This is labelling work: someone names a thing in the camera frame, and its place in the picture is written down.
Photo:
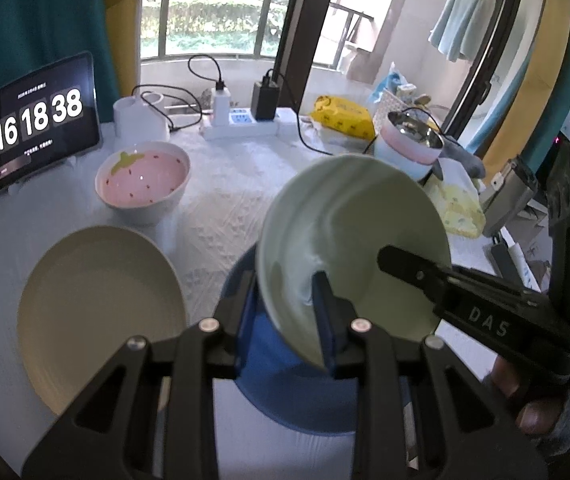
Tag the grey cloth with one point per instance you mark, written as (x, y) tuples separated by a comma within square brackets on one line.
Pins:
[(460, 155)]

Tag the person's right hand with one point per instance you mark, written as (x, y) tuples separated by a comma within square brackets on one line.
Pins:
[(530, 400)]

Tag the blue and white packet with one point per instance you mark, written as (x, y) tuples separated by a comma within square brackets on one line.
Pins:
[(387, 85)]

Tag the white power strip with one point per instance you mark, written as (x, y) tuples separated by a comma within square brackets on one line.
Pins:
[(245, 130)]

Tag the yellow packet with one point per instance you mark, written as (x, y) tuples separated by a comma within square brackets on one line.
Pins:
[(345, 117)]

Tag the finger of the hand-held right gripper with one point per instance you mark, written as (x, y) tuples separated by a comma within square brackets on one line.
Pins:
[(415, 265)]

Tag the yellow printed cloth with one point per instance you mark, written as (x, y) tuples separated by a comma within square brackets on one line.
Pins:
[(460, 210)]

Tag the dark sliding door frame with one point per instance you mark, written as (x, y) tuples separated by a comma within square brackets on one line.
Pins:
[(305, 25)]

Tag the black charger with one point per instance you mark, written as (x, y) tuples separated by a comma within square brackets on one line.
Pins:
[(265, 100)]

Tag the blue plate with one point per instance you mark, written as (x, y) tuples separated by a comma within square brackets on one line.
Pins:
[(285, 390)]

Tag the white desk lamp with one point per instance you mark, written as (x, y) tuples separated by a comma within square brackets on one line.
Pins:
[(140, 120)]

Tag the white charger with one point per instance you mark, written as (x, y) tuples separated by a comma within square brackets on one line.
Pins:
[(221, 107)]

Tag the yellow curtain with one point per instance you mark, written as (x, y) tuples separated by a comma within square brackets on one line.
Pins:
[(545, 60), (122, 35)]

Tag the tablet with clock display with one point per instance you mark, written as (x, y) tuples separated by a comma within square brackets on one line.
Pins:
[(40, 135)]

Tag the pink strawberry bowl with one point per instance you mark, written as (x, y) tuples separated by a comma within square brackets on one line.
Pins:
[(145, 180)]

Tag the pale green bowl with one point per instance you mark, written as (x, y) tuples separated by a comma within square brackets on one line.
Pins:
[(355, 220)]

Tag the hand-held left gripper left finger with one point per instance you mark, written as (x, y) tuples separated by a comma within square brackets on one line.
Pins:
[(247, 310)]

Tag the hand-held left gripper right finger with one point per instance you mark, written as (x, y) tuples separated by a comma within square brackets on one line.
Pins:
[(322, 320)]

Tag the cream plate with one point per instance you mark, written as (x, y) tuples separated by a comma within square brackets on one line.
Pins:
[(100, 310)]

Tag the grey metal device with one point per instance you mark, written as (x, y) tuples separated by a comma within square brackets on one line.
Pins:
[(507, 195)]

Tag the balcony railing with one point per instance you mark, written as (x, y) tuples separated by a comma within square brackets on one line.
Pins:
[(215, 15)]

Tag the white basket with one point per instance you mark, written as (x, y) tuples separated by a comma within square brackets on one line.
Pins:
[(385, 110)]

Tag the light blue hanging towel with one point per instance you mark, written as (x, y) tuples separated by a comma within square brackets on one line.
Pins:
[(460, 20)]

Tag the pink white steel bowl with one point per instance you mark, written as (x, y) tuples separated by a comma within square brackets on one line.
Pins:
[(405, 152)]

